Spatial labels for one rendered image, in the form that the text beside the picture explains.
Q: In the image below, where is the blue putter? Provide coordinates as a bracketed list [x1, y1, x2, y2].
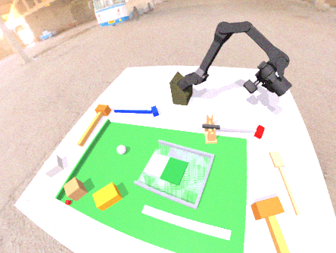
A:
[114, 105, 159, 117]

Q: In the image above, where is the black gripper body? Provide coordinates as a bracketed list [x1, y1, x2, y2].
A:
[243, 60, 277, 94]

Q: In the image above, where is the white flat strip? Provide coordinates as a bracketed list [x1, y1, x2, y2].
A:
[142, 205, 231, 241]

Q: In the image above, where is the white golf ball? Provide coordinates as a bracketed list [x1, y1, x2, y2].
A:
[117, 145, 126, 155]

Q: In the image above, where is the green putting mat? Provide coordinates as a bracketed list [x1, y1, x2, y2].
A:
[60, 122, 247, 253]

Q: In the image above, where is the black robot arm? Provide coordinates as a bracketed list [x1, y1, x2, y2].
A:
[177, 21, 292, 97]

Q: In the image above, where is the grey putter shaft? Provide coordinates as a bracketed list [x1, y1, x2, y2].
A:
[201, 123, 265, 139]

